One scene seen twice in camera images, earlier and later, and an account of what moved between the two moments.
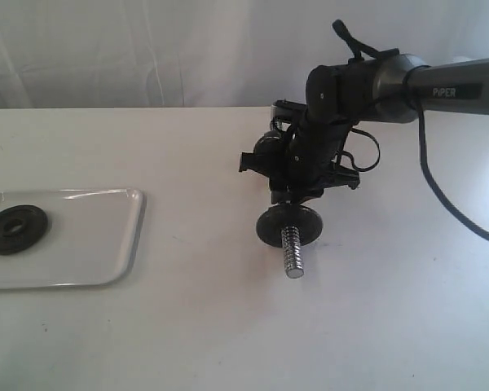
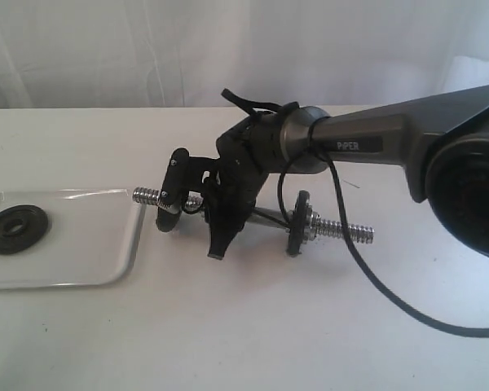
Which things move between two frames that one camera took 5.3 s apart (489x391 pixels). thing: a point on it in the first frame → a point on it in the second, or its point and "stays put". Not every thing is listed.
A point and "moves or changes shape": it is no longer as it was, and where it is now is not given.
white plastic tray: x=90 y=239 stays put
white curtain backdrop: x=208 y=54 stays put
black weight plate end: x=271 y=144 moves or changes shape
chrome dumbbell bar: x=292 y=252 → x=313 y=226
